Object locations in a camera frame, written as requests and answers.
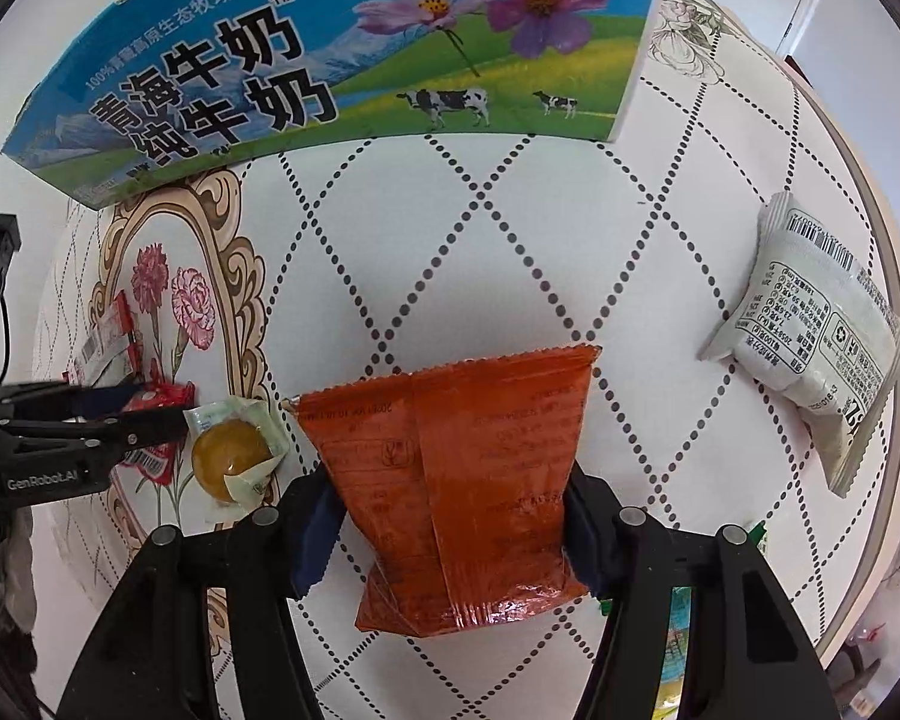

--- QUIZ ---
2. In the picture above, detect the white diamond-pattern printed blanket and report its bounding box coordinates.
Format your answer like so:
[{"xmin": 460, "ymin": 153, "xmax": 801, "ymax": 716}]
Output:
[{"xmin": 30, "ymin": 0, "xmax": 900, "ymax": 720}]

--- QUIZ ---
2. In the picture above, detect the red white stick packet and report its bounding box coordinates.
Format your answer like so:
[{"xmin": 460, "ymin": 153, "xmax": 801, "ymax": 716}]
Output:
[{"xmin": 64, "ymin": 292, "xmax": 145, "ymax": 391}]

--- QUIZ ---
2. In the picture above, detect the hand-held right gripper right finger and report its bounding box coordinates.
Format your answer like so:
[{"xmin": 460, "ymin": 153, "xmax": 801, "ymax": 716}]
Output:
[{"xmin": 562, "ymin": 461, "xmax": 833, "ymax": 720}]

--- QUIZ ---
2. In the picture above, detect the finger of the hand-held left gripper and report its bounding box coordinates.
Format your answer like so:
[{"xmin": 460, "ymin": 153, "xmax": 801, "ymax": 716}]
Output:
[
  {"xmin": 0, "ymin": 405, "xmax": 186, "ymax": 466},
  {"xmin": 0, "ymin": 381, "xmax": 147, "ymax": 425}
]

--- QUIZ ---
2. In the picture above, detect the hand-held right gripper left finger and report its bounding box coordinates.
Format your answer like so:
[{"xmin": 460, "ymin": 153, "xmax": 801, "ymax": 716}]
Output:
[{"xmin": 56, "ymin": 476, "xmax": 346, "ymax": 720}]

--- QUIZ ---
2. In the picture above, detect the printed cardboard milk box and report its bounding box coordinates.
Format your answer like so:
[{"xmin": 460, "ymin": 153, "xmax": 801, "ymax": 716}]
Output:
[{"xmin": 0, "ymin": 0, "xmax": 665, "ymax": 211}]

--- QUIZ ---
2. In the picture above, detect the orange snack packet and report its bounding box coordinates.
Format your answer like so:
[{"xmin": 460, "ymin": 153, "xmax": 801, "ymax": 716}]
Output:
[{"xmin": 281, "ymin": 343, "xmax": 602, "ymax": 638}]

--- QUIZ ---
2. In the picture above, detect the round brown pastry packet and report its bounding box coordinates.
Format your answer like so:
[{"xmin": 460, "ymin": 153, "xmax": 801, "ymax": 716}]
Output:
[{"xmin": 182, "ymin": 397, "xmax": 290, "ymax": 526}]

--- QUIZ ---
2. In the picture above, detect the colourful candy bag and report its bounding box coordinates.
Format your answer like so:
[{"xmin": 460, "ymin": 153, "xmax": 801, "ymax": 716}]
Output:
[{"xmin": 596, "ymin": 521, "xmax": 767, "ymax": 720}]

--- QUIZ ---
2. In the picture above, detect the small red snack packet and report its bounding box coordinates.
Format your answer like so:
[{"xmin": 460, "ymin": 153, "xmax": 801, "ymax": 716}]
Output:
[{"xmin": 112, "ymin": 381, "xmax": 196, "ymax": 485}]

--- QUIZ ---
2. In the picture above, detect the white grey snack packet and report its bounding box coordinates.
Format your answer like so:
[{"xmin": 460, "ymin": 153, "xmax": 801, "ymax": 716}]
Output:
[{"xmin": 697, "ymin": 191, "xmax": 900, "ymax": 500}]

